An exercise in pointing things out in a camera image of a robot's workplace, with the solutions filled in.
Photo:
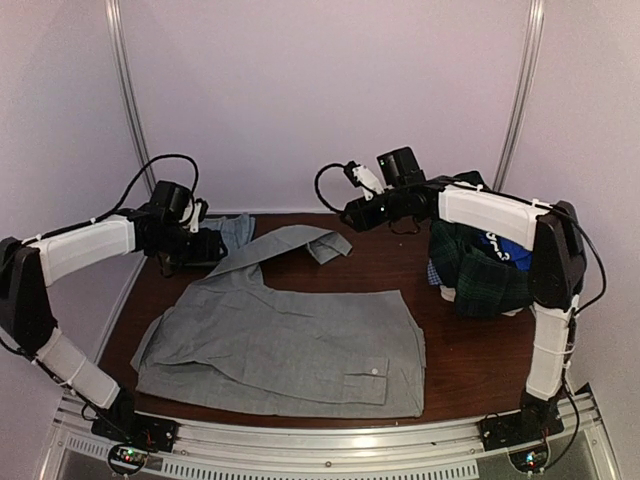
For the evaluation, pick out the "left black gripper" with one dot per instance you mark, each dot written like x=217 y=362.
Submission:
x=207 y=251

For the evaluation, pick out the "blue checked cloth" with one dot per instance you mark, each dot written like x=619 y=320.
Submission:
x=433 y=277

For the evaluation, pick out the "aluminium front rail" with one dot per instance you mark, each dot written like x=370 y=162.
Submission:
x=441 y=450

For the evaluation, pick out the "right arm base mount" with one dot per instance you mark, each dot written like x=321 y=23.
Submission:
x=524 y=433

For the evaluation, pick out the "right aluminium post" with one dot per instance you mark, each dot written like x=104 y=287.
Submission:
x=527 y=70

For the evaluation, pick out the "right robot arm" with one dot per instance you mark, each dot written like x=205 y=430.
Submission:
x=549 y=232

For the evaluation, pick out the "left aluminium post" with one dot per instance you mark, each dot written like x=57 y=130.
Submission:
x=117 y=35

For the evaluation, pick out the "aluminium post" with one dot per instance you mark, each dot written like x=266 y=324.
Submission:
x=117 y=35
x=527 y=70

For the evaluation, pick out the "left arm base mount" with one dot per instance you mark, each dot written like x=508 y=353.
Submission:
x=136 y=436

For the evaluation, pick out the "grey shirt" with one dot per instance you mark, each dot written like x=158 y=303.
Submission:
x=230 y=342

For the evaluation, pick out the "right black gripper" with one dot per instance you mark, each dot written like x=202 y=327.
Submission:
x=360 y=217

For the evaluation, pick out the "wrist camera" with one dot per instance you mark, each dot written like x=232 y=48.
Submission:
x=362 y=177
x=194 y=213

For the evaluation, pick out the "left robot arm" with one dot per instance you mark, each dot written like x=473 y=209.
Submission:
x=53 y=280

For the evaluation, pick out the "dark green plaid garment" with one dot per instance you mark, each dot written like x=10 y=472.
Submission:
x=484 y=287

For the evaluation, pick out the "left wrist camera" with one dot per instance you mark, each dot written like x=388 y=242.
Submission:
x=194 y=213

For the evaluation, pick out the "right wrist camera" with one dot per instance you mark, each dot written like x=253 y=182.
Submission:
x=362 y=177

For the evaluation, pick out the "light blue denim skirt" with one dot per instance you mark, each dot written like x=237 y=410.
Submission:
x=236 y=231

